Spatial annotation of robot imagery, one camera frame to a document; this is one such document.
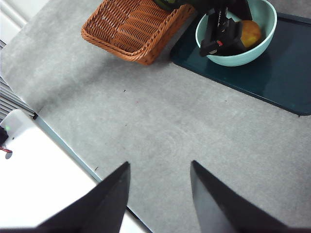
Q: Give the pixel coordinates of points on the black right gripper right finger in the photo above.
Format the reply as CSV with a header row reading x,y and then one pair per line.
x,y
218,208

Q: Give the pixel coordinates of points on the teal ribbed bowl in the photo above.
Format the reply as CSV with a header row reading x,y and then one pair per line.
x,y
243,60

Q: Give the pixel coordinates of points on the grey slatted panel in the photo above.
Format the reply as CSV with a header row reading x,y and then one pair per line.
x,y
9,97

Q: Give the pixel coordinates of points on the dark teal rectangular tray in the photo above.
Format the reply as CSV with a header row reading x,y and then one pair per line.
x,y
267,80

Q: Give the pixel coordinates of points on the brown fuzzy kiwi fruit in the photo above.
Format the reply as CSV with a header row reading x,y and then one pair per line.
x,y
251,34

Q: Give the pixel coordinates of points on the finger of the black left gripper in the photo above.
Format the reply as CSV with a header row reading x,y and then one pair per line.
x,y
228,43
240,9

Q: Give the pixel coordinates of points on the white camera with green light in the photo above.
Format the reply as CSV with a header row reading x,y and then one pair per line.
x,y
15,121

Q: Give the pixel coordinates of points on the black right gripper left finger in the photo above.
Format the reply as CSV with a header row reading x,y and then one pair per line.
x,y
102,208

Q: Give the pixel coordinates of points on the brown wicker basket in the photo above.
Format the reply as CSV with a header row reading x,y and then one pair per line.
x,y
131,29

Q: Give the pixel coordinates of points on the green avocado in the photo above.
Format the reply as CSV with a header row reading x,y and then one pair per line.
x,y
167,3

